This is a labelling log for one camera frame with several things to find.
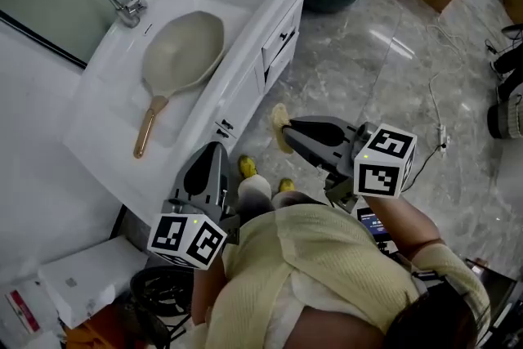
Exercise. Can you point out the person's left forearm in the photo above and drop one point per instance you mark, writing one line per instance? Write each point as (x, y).
(206, 290)

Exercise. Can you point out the person's yellow left shoe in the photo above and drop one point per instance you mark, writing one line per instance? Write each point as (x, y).
(247, 166)

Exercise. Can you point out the black equipment case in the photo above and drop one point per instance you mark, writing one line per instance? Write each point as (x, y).
(496, 294)

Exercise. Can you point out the yellow scrub sponge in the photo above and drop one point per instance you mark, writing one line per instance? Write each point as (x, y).
(280, 116)

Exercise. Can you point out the white power strip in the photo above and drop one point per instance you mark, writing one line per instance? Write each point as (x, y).
(442, 137)

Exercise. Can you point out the person's right forearm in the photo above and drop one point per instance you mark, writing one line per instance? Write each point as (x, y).
(398, 222)

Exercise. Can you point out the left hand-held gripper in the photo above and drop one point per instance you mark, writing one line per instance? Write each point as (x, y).
(204, 184)

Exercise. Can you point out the person's pale yellow cardigan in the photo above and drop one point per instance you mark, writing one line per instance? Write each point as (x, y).
(327, 249)

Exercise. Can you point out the white flat box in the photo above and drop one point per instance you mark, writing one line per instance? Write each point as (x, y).
(88, 278)

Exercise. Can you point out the white box with red label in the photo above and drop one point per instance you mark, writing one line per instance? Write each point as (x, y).
(22, 310)

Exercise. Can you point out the person's legs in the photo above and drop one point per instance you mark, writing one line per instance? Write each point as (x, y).
(255, 192)

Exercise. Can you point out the person's yellow right shoe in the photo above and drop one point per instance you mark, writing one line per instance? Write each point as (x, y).
(286, 184)

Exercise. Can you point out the orange box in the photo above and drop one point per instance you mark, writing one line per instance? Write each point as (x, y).
(100, 329)

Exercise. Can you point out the small cardboard box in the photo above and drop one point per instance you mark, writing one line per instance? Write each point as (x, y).
(514, 2)

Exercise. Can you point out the person's yellow shoe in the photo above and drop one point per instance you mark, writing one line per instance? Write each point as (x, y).
(247, 166)
(286, 184)

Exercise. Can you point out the chrome faucet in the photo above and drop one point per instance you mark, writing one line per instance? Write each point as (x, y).
(124, 4)

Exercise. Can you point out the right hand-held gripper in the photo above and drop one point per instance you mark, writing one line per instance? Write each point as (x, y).
(327, 139)

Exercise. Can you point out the phone with lit screen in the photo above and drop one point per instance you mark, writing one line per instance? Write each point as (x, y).
(372, 221)

